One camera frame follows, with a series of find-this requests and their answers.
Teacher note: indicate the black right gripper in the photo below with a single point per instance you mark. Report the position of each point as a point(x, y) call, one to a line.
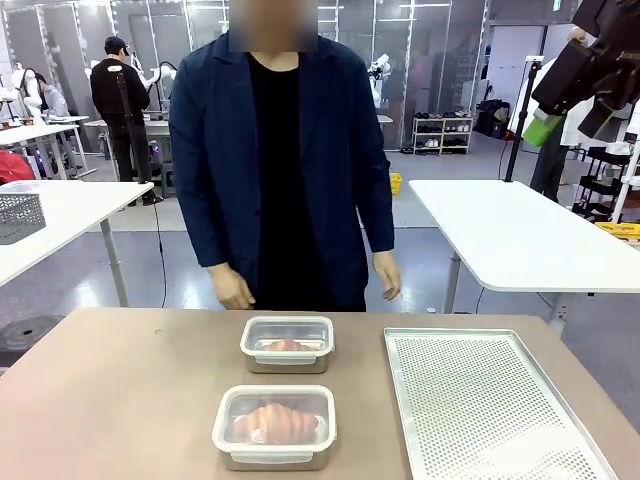
point(617, 45)

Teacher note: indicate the clear white-rimmed container lid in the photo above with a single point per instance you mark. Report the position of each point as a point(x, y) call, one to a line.
point(287, 327)
point(274, 397)

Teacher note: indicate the golden brown croissant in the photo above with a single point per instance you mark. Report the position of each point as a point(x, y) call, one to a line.
point(286, 345)
point(275, 425)

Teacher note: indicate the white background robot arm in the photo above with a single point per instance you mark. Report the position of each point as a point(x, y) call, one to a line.
point(160, 75)

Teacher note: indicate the rectangular stainless steel container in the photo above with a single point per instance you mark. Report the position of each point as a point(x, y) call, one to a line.
point(275, 461)
point(287, 368)

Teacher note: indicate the person's left hand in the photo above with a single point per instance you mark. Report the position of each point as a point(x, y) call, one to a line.
point(390, 277)

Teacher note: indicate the person's right hand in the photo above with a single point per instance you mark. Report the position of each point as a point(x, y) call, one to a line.
point(231, 290)

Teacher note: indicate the black stand with white top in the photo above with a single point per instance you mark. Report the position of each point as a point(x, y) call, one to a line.
point(517, 135)

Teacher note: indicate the black utility cart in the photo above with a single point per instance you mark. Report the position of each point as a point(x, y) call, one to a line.
point(600, 185)

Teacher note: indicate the wide yellow crate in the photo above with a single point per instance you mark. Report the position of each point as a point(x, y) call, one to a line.
point(620, 231)

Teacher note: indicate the white shoe rack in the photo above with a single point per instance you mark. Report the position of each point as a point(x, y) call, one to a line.
point(442, 134)

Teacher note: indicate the white rounded-corner table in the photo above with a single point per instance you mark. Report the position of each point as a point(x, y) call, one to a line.
point(525, 235)

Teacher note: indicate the small yellow crate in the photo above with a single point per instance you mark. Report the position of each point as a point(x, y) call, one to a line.
point(395, 183)

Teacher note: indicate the perforated metal baking tray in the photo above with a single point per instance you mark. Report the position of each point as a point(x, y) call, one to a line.
point(490, 430)

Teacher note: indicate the person in navy jacket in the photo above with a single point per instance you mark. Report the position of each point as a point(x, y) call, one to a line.
point(220, 150)

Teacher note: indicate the grey plastic stool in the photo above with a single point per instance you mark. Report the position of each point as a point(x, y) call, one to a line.
point(167, 182)

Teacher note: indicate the black tripod with white head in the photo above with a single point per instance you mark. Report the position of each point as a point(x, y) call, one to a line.
point(131, 145)

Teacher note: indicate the background person in black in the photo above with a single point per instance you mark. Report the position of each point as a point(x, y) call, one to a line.
point(117, 95)

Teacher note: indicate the white table with grey leg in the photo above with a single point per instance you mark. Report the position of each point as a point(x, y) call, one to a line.
point(70, 210)

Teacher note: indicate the background white workbench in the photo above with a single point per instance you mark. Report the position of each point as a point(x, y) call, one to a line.
point(40, 131)

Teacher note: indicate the grey perforated basket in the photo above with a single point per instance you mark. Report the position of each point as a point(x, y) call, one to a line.
point(20, 217)

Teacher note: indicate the black round floor base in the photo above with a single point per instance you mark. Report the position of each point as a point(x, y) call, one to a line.
point(25, 332)

